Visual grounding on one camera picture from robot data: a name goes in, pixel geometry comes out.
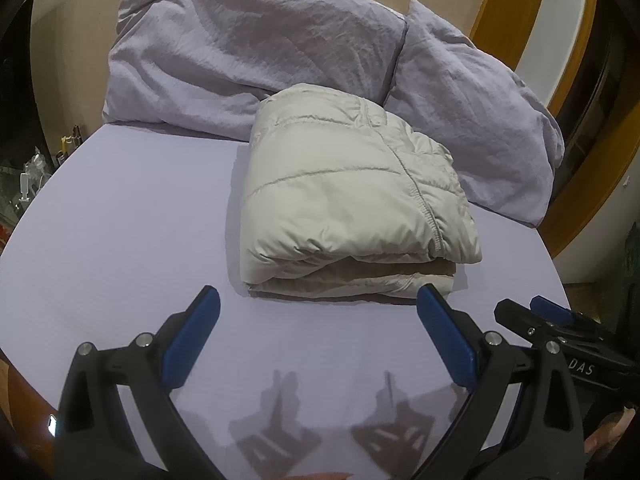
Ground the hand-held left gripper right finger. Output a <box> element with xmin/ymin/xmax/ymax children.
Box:
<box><xmin>415</xmin><ymin>283</ymin><xmax>586</xmax><ymax>480</ymax></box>

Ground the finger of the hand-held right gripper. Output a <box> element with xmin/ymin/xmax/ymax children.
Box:
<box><xmin>530</xmin><ymin>295</ymin><xmax>607</xmax><ymax>332</ymax></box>
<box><xmin>494</xmin><ymin>298</ymin><xmax>577</xmax><ymax>347</ymax></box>

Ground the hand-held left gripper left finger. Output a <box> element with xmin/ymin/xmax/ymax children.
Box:
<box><xmin>52</xmin><ymin>285</ymin><xmax>223</xmax><ymax>480</ymax></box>

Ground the beige puffer jacket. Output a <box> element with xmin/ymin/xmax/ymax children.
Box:
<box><xmin>227</xmin><ymin>82</ymin><xmax>483</xmax><ymax>302</ymax></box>

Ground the person's right hand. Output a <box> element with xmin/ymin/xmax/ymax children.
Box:
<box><xmin>585</xmin><ymin>407</ymin><xmax>632</xmax><ymax>457</ymax></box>

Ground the bedside clutter of bottles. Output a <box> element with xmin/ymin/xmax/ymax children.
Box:
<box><xmin>0</xmin><ymin>124</ymin><xmax>87</xmax><ymax>223</ymax></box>

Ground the white door panel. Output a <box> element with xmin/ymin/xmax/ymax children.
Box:
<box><xmin>515</xmin><ymin>0</ymin><xmax>601</xmax><ymax>111</ymax></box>

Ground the large lavender pillow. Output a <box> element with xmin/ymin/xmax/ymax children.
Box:
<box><xmin>101</xmin><ymin>0</ymin><xmax>407</xmax><ymax>142</ymax></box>

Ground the wooden door frame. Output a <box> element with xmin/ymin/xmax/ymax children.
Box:
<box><xmin>469</xmin><ymin>0</ymin><xmax>640</xmax><ymax>261</ymax></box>

